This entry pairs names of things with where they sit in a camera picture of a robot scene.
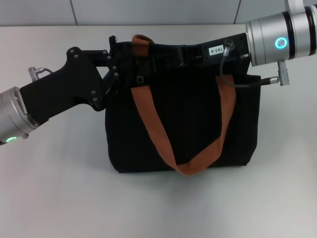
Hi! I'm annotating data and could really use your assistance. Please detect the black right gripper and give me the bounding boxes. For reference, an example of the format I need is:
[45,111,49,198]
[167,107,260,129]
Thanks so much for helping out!
[173,32,253,69]

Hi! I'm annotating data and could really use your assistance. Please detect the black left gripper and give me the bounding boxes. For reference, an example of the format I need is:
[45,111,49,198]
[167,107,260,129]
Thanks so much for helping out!
[19,46,122,125]

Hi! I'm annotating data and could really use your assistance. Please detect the black food bag brown handles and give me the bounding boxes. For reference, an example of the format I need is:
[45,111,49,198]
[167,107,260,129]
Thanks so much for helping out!
[104,34,262,176]

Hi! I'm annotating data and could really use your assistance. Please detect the right gripper cable with plug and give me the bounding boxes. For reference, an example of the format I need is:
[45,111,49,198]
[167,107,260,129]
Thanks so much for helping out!
[220,38,288,89]

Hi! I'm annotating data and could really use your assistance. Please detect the gripper cable with plug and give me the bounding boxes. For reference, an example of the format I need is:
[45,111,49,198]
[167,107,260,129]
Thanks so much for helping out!
[27,66,53,82]
[220,38,288,89]

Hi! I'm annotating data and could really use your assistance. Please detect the left gripper cable with plug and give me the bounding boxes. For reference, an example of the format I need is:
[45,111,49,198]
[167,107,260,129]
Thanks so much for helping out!
[27,66,53,82]

